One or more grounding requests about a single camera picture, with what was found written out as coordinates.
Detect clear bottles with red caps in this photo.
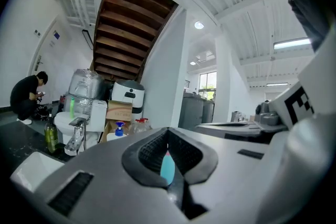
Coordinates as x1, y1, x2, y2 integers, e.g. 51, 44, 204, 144
130, 118, 152, 135

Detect white toilet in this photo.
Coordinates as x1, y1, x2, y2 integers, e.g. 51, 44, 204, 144
54, 99, 108, 145

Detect plastic-wrapped silver appliance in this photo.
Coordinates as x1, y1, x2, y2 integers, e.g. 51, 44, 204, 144
68, 68, 105, 99

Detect large window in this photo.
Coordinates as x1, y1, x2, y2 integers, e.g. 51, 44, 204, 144
198, 71, 218, 101

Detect chrome faucet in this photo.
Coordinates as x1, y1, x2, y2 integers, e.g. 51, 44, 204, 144
64, 116, 90, 157

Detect black bag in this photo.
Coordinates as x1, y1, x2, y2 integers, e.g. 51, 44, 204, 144
32, 104, 54, 122

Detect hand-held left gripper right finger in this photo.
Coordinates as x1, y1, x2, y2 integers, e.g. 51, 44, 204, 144
167, 127, 289, 224

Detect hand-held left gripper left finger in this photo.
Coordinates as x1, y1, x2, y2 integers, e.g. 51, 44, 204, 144
34, 127, 190, 224

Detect white bottle with blue nozzle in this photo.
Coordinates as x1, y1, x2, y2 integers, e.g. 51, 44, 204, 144
106, 121, 129, 143

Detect white sink basin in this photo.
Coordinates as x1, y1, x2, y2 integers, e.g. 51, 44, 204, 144
9, 151, 66, 193

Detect grey cabinet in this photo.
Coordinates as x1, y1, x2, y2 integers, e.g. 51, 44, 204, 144
179, 91, 215, 130

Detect brown wooden staircase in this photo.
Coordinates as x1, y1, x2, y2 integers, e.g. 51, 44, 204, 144
92, 0, 180, 82

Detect light blue spray bottle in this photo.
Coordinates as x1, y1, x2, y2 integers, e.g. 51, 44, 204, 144
160, 151, 176, 185

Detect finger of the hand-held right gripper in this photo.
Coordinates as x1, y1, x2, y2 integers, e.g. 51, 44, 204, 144
195, 121, 289, 144

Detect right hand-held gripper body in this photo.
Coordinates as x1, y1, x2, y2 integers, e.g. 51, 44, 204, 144
256, 25, 336, 224

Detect olive green pump bottle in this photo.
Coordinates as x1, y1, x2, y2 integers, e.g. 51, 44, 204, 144
44, 113, 61, 154

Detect white door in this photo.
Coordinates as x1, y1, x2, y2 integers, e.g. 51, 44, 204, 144
28, 17, 70, 78

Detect white and grey air fryer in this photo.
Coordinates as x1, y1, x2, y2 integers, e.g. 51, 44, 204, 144
111, 79, 145, 122

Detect brown cardboard box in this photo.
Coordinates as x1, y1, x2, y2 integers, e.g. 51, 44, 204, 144
106, 100, 133, 122

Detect plastic-wrapped white appliance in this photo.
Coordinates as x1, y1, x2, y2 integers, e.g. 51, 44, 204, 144
62, 93, 93, 116

